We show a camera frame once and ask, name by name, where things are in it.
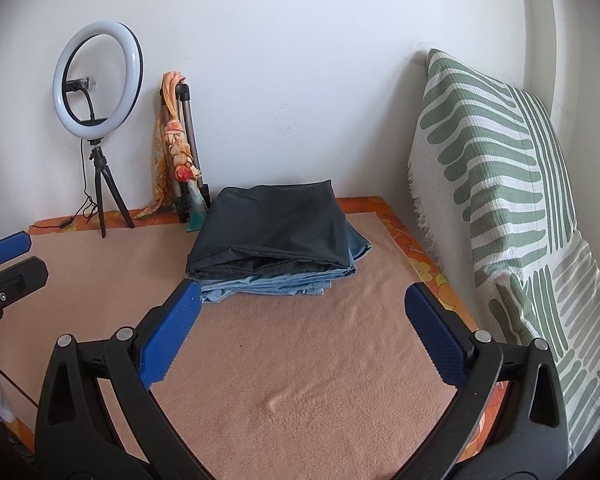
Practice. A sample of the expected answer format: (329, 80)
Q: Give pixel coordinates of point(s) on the orange patterned scarf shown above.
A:
(172, 150)

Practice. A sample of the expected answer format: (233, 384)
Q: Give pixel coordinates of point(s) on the orange floral bedsheet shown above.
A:
(410, 249)

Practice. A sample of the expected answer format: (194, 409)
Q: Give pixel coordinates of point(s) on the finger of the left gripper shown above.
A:
(21, 279)
(14, 245)

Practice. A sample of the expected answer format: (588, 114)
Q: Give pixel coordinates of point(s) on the white ring light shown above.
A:
(97, 79)

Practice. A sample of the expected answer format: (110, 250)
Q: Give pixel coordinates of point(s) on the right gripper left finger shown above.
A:
(163, 330)

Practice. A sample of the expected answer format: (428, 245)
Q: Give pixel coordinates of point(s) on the folded light blue jeans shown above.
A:
(300, 284)

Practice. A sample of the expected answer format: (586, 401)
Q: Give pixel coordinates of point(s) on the black mini tripod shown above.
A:
(103, 175)

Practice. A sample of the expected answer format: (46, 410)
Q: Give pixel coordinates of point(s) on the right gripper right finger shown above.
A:
(444, 335)

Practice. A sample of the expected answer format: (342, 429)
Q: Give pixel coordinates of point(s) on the folded silver black tripod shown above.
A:
(190, 150)

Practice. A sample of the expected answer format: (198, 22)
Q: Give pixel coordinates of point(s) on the pink beige blanket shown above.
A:
(260, 349)

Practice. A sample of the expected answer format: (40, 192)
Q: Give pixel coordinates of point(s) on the green white patterned pillow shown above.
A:
(492, 192)

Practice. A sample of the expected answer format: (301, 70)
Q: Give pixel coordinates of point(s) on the dark grey pants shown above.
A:
(271, 230)

